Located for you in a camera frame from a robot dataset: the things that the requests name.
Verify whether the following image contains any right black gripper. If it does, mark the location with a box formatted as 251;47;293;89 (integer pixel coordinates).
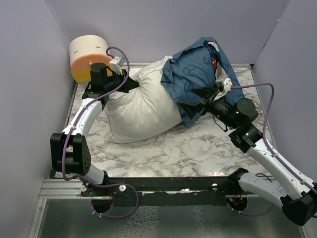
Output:
178;83;237;129

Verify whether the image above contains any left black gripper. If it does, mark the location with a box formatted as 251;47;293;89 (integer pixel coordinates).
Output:
105;68;140;94

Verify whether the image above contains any blue cartoon print pillowcase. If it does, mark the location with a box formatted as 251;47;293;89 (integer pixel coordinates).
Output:
160;36;244;128

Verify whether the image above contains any white pillow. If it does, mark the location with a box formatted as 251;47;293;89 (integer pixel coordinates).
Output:
106;56;182;144

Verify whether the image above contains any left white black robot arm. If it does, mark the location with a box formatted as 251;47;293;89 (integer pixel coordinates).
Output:
50;59;139;196

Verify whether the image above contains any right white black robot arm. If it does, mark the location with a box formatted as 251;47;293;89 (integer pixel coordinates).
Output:
178;85;317;226

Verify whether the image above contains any cream orange cylindrical container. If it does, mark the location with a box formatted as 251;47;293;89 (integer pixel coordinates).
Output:
69;35;110;84

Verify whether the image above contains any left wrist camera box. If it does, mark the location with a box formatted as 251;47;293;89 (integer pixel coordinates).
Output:
109;56;125;74

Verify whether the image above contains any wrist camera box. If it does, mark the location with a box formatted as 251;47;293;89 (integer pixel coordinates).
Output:
109;56;125;74
215;74;232;92

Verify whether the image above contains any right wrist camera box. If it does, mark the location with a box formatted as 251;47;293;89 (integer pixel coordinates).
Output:
215;74;232;92

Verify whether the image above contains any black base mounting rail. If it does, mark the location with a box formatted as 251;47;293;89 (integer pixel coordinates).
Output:
81;177;242;207

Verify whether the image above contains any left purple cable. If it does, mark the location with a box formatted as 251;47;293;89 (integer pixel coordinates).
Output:
60;46;138;220

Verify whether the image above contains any aluminium frame rail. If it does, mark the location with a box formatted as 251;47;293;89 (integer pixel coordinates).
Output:
39;179;83;199

